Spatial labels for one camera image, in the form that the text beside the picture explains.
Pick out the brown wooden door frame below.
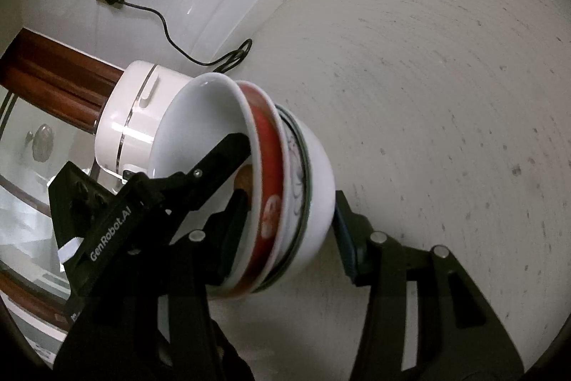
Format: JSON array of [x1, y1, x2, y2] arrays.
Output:
[[1, 28, 123, 134]]

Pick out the white rimmed bowl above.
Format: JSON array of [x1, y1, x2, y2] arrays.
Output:
[[254, 105, 335, 293]]

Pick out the white rice cooker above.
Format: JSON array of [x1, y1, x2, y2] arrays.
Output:
[[95, 60, 193, 179]]

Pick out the white floral bowl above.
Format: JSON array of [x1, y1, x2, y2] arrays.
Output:
[[147, 74, 265, 295]]

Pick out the black power cable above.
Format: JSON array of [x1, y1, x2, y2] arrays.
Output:
[[104, 0, 254, 75]]

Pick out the red banded bowl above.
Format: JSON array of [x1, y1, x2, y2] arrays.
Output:
[[228, 80, 290, 298]]

